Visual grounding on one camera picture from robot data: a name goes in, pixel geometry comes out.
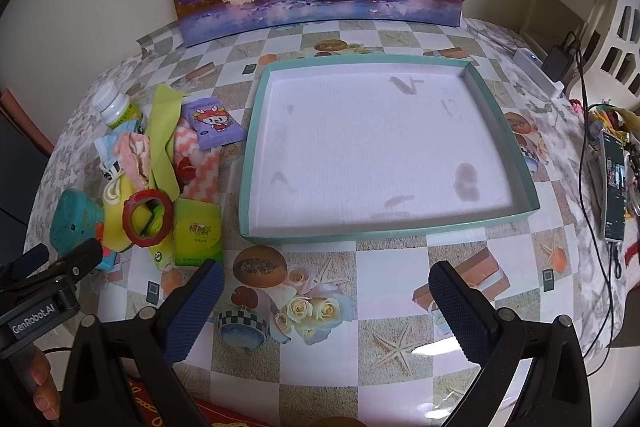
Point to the checkered patterned tablecloth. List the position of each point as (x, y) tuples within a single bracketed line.
[(305, 331)]

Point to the yellow sponge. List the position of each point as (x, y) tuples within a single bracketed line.
[(114, 197)]

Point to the white pill bottle green label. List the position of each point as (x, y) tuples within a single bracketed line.
[(114, 106)]

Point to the pink white zigzag cloth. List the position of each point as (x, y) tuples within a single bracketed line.
[(197, 171)]

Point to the smartphone on stand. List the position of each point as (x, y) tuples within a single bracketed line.
[(614, 182)]

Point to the teal shallow tray box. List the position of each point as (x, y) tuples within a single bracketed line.
[(376, 146)]

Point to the pink satin scrunchie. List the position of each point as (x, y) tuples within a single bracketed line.
[(132, 151)]

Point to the red tape roll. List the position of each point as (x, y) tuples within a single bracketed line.
[(147, 217)]

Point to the white power strip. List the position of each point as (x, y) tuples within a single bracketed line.
[(529, 63)]

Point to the purple baby wipes pack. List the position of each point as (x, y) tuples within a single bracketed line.
[(212, 123)]

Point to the white wooden chair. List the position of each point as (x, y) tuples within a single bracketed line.
[(609, 32)]

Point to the lime green cloth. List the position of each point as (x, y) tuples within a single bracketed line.
[(163, 120)]

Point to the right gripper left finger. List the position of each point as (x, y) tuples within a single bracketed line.
[(96, 391)]

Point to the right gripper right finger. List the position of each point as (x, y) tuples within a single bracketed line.
[(556, 390)]

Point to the green tissue pack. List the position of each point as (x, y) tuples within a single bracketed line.
[(163, 254), (197, 232)]

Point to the black power adapter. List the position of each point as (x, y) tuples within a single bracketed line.
[(561, 57)]

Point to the dark cabinet red edge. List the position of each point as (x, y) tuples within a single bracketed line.
[(25, 151)]

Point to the teal plastic box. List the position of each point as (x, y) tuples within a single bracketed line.
[(77, 218)]

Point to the light blue face mask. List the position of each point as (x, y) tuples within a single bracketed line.
[(105, 148)]

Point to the person's left hand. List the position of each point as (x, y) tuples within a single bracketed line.
[(46, 396)]

